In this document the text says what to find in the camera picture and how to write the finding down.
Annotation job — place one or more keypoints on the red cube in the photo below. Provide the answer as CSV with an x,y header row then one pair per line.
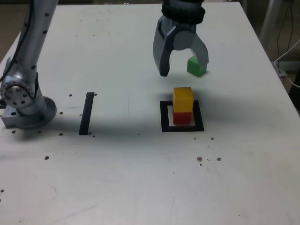
x,y
181,118

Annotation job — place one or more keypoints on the white metal frame leg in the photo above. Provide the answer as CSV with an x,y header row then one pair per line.
x,y
269,14

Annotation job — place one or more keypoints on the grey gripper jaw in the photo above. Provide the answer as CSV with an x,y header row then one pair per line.
x,y
185,39
161,51

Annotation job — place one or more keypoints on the yellow cube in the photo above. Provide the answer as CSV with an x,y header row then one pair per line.
x,y
182,98

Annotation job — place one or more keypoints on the green cube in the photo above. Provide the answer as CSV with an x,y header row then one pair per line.
x,y
193,68

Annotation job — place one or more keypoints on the black tape square outline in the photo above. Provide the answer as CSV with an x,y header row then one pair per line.
x,y
164,117

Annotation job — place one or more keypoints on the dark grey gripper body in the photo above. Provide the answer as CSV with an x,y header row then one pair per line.
x,y
185,27

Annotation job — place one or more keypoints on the black tape strip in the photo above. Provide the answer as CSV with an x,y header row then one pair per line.
x,y
86,114

